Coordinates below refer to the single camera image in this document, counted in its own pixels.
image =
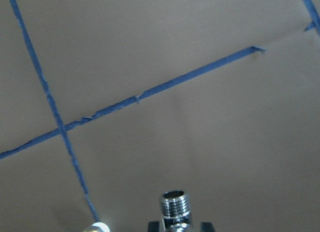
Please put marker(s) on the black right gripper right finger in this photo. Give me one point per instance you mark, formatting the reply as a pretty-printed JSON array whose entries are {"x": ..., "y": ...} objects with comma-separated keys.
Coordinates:
[{"x": 206, "y": 227}]

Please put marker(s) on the chrome tee pipe fitting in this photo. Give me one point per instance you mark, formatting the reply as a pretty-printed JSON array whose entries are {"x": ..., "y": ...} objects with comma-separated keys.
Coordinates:
[{"x": 176, "y": 211}]

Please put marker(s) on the white brass PPR valve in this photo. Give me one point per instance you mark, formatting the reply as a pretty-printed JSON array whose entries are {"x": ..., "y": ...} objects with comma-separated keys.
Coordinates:
[{"x": 97, "y": 227}]

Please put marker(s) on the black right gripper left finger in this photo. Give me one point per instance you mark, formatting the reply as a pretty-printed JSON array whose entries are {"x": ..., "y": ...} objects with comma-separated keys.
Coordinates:
[{"x": 156, "y": 226}]

